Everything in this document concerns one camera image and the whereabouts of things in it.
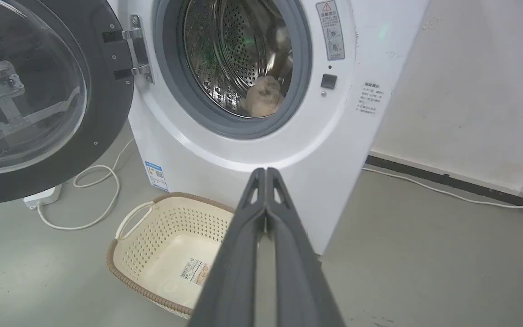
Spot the beige plush toy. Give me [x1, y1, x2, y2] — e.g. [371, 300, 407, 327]
[246, 75, 286, 118]

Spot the white cable along wall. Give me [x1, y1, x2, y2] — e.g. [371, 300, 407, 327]
[362, 168, 523, 209]

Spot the white front-load washing machine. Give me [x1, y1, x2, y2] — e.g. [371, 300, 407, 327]
[107, 0, 431, 255]

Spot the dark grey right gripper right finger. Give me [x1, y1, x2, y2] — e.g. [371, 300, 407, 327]
[265, 168, 346, 327]

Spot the cream plastic laundry basket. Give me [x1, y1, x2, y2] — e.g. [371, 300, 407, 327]
[106, 192, 236, 320]

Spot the white power strip cable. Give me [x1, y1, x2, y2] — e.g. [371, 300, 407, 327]
[37, 138, 136, 231]

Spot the washer door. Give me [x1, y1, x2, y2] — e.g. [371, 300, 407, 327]
[0, 0, 154, 206]

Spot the white power strip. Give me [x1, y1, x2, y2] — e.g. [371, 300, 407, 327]
[23, 183, 63, 210]

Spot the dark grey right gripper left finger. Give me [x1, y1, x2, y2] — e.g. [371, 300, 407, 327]
[187, 168, 267, 327]

